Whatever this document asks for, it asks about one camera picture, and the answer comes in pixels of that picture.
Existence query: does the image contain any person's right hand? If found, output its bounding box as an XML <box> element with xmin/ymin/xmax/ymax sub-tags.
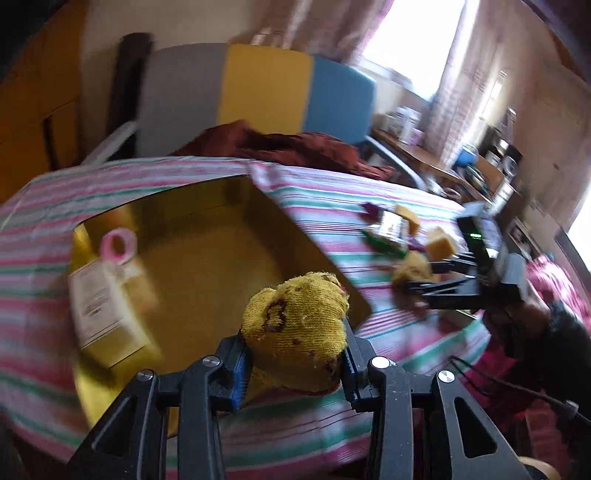
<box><xmin>482</xmin><ymin>295</ymin><xmax>554</xmax><ymax>360</ymax></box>

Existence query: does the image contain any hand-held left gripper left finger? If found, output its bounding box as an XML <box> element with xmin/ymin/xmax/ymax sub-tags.
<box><xmin>69</xmin><ymin>335</ymin><xmax>252</xmax><ymax>480</ymax></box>

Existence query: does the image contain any yellow sponge block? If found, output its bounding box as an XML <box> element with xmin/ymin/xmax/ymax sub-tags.
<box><xmin>394</xmin><ymin>205</ymin><xmax>422</xmax><ymax>236</ymax></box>
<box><xmin>425</xmin><ymin>227</ymin><xmax>458</xmax><ymax>263</ymax></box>

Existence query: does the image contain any grey yellow blue chair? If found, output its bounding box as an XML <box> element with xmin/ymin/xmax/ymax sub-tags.
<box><xmin>83</xmin><ymin>44</ymin><xmax>426</xmax><ymax>190</ymax></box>

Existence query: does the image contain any yellow knitted cloth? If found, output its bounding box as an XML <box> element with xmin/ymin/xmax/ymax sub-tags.
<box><xmin>242</xmin><ymin>271</ymin><xmax>350</xmax><ymax>395</ymax></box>
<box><xmin>392</xmin><ymin>251</ymin><xmax>435</xmax><ymax>296</ymax></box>

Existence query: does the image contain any blue container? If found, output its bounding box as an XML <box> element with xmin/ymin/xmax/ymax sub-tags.
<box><xmin>455</xmin><ymin>143</ymin><xmax>479</xmax><ymax>170</ymax></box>

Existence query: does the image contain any wooden wardrobe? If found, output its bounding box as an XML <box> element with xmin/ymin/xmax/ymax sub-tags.
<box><xmin>0</xmin><ymin>0</ymin><xmax>88</xmax><ymax>204</ymax></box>

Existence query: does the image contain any pink green striped tablecloth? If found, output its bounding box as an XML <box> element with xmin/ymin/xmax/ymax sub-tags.
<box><xmin>0</xmin><ymin>154</ymin><xmax>495</xmax><ymax>480</ymax></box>

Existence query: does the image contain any green yellow carton box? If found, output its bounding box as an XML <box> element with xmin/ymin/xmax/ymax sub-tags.
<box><xmin>68</xmin><ymin>258</ymin><xmax>162</xmax><ymax>370</ymax></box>

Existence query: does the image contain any person's pink clothing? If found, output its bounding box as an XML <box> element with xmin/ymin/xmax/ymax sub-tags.
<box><xmin>462</xmin><ymin>254</ymin><xmax>591</xmax><ymax>432</ymax></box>

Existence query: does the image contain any pink hair roller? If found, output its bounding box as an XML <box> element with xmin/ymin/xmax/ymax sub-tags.
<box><xmin>99</xmin><ymin>228</ymin><xmax>139</xmax><ymax>269</ymax></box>

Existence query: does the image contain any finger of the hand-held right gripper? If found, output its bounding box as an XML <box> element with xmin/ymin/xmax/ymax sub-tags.
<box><xmin>397</xmin><ymin>276</ymin><xmax>485</xmax><ymax>317</ymax></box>
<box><xmin>431</xmin><ymin>254</ymin><xmax>481</xmax><ymax>278</ymax></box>

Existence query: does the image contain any black cable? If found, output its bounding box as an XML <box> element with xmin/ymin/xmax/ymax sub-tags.
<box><xmin>451</xmin><ymin>355</ymin><xmax>591</xmax><ymax>425</ymax></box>

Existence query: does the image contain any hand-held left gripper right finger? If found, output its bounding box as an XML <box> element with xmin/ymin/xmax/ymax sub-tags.
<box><xmin>339</xmin><ymin>330</ymin><xmax>532</xmax><ymax>480</ymax></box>

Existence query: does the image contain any patterned curtain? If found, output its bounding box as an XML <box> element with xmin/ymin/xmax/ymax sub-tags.
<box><xmin>431</xmin><ymin>0</ymin><xmax>509</xmax><ymax>160</ymax></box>

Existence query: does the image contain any wooden desk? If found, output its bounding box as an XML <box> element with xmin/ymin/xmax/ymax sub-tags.
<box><xmin>369</xmin><ymin>128</ymin><xmax>490</xmax><ymax>204</ymax></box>

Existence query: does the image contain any black rolled mat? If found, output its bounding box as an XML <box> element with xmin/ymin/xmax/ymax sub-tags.
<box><xmin>107</xmin><ymin>32</ymin><xmax>154</xmax><ymax>134</ymax></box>

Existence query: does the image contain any window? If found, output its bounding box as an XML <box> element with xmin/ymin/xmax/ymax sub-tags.
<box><xmin>358</xmin><ymin>0</ymin><xmax>467</xmax><ymax>95</ymax></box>

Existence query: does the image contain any gold metal tray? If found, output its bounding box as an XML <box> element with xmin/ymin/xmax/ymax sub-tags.
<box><xmin>69</xmin><ymin>174</ymin><xmax>372</xmax><ymax>439</ymax></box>

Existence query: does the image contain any dark red jacket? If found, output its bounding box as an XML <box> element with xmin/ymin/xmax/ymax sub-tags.
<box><xmin>173</xmin><ymin>119</ymin><xmax>393</xmax><ymax>181</ymax></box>

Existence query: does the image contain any person's right forearm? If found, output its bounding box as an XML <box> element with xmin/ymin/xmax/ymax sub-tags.
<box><xmin>540</xmin><ymin>300</ymin><xmax>591</xmax><ymax>416</ymax></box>

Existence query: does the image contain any green white snack packet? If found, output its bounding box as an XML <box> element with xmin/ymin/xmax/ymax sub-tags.
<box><xmin>361</xmin><ymin>212</ymin><xmax>410</xmax><ymax>253</ymax></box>

